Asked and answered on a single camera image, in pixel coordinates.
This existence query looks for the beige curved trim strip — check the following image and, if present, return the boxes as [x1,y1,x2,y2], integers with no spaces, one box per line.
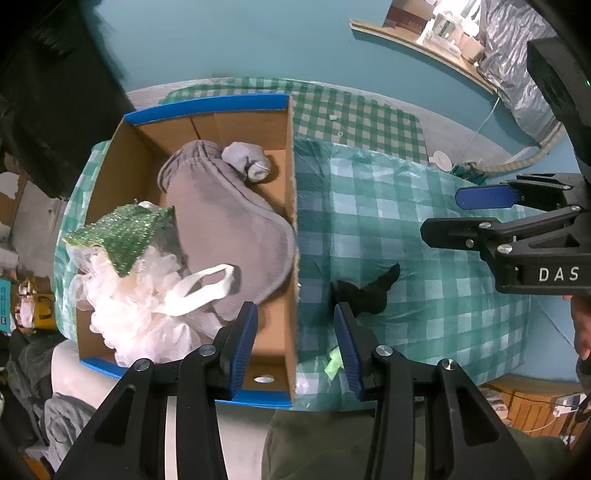
[479,124,567,177]

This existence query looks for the silver foil sheet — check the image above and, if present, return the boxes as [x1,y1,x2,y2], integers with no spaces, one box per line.
[477,0,563,140]

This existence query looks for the green checkered tablecloth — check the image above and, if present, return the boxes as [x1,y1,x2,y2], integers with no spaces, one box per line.
[53,76,532,411]

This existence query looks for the brown cardboard carton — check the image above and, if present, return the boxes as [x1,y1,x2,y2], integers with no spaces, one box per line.
[385,0,435,31]

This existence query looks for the black plastic bag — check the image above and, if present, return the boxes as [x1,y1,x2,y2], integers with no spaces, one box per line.
[0,0,126,200]

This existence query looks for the white mesh bath pouf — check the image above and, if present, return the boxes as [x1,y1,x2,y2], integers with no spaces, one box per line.
[68,200,195,367]

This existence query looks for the white and green cup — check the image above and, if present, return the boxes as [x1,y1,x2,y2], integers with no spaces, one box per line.
[421,10,463,45]

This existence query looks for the clear plastic table cover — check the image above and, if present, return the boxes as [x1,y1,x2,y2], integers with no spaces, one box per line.
[294,137,533,409]

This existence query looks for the yellow cardboard box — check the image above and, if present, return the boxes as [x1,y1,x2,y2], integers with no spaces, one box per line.
[17,276,57,332]

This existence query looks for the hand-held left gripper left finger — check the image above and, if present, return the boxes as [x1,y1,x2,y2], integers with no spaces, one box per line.
[54,301,259,480]

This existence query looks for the person's right hand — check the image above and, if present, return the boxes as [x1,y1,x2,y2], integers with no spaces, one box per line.
[570,294,591,361]

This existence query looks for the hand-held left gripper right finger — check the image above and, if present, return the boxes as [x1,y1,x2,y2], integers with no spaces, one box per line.
[333,301,528,480]

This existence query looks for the white cloth strap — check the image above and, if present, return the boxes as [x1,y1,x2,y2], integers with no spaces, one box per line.
[163,263,237,318]

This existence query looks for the grey sweatpants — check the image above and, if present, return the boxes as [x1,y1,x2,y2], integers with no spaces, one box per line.
[156,140,297,340]

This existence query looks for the grey clothing pile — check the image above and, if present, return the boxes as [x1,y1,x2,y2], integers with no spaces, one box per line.
[6,329,99,459]

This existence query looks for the black sock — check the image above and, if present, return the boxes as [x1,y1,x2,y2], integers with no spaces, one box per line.
[331,263,401,320]

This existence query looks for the white cable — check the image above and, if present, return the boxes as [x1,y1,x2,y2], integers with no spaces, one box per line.
[470,93,502,163]

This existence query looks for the grey sock ball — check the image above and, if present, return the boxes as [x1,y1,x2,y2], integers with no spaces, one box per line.
[221,141,274,182]

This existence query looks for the blue labelled box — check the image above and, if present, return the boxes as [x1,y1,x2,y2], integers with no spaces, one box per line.
[0,278,13,334]

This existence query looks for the small white cup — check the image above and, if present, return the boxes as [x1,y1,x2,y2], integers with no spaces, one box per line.
[427,150,456,173]

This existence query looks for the person's olive trouser leg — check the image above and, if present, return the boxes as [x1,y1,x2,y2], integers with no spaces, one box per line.
[260,407,572,480]

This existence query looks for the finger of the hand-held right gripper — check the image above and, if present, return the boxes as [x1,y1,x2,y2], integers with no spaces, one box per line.
[454,172,590,219]
[420,206,585,253]

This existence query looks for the green paper scrap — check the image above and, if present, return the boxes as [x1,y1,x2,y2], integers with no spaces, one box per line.
[324,347,345,379]

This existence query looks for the wooden slatted crate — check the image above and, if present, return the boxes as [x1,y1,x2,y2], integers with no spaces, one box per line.
[479,375,583,438]

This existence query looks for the teal plastic object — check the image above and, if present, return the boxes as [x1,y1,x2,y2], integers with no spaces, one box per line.
[449,161,486,187]

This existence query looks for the blue-rimmed cardboard box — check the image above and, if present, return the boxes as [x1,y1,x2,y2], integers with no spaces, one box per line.
[75,93,301,408]

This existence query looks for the green glitter scouring pad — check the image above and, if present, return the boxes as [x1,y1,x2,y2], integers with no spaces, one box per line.
[61,204,177,278]

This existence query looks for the curved wooden shelf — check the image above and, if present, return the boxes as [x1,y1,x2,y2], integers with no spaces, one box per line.
[348,0,502,95]

